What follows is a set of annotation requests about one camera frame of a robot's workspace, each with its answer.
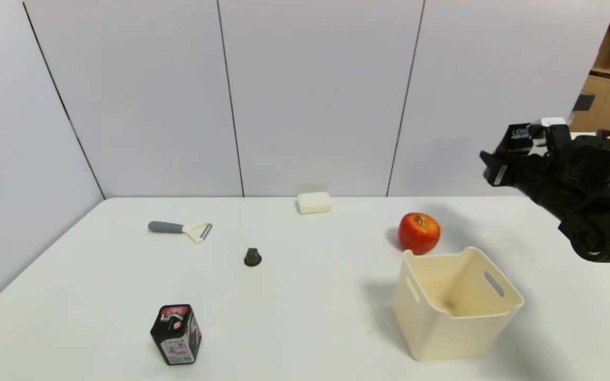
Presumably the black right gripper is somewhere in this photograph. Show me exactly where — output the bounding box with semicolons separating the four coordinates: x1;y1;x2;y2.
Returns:
479;122;565;202

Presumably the black L'Oreal cosmetic tube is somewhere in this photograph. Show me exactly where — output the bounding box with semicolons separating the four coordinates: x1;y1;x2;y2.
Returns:
498;123;534;155

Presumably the cream plastic storage box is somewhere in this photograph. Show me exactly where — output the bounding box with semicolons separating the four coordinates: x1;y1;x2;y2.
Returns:
393;247;525;362

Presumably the red apple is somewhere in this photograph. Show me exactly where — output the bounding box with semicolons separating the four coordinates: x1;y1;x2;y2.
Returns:
398;212;442;255

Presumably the white soap bar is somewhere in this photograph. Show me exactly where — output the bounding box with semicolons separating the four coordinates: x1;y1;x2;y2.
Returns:
297;192;333;215

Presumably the black tin with pink print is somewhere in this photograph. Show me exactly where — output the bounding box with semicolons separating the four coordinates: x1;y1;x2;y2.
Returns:
150;304;203;366

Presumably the grey handled white peeler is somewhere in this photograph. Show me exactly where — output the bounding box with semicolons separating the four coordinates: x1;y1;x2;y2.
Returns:
148;221;213;244

